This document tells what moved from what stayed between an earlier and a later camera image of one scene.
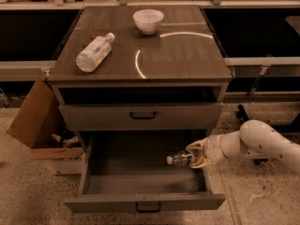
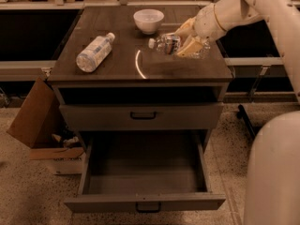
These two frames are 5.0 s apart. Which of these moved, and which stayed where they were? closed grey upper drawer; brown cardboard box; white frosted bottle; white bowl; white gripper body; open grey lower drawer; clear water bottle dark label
Moved: white gripper body; clear water bottle dark label
Stayed: closed grey upper drawer; open grey lower drawer; white bowl; brown cardboard box; white frosted bottle
